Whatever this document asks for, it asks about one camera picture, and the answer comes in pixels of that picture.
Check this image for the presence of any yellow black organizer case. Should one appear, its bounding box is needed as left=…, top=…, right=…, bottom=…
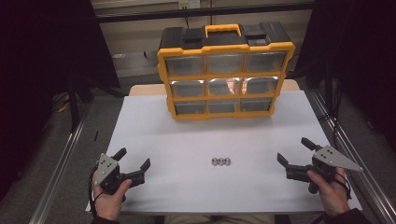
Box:
left=156, top=21, right=296, bottom=121

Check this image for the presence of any white table sheet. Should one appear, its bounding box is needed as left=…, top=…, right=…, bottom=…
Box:
left=85, top=90, right=363, bottom=215

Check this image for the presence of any black curtain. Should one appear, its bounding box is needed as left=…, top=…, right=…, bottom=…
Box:
left=0, top=0, right=120, bottom=200
left=295, top=0, right=396, bottom=150

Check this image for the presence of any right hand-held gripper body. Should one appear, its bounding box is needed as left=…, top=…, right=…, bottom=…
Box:
left=308, top=145, right=364, bottom=194

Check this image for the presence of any black metal stand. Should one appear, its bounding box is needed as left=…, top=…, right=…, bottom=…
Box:
left=66, top=71, right=81, bottom=133

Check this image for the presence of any black right gripper strap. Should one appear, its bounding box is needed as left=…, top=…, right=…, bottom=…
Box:
left=334, top=172, right=352, bottom=200

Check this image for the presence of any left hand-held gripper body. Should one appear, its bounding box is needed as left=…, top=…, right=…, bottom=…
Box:
left=93, top=152, right=135, bottom=195

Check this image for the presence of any grid of clear drawers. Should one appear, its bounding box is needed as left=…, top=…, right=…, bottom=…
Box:
left=163, top=50, right=288, bottom=116

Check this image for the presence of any person's right hand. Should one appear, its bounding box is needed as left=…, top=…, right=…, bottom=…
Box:
left=306, top=167, right=351, bottom=217

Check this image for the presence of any person's left hand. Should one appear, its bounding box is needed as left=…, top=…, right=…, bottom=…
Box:
left=92, top=169, right=134, bottom=222

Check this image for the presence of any yellow floor cable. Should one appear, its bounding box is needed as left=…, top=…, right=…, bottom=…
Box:
left=57, top=92, right=70, bottom=114

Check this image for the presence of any white wall outlet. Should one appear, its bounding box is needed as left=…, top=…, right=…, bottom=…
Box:
left=178, top=0, right=201, bottom=9

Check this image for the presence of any black horizontal bar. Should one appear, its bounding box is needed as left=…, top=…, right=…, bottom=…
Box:
left=94, top=2, right=316, bottom=23

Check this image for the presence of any aluminium floor rail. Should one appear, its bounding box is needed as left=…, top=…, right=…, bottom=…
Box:
left=29, top=102, right=92, bottom=224
left=306, top=90, right=396, bottom=224

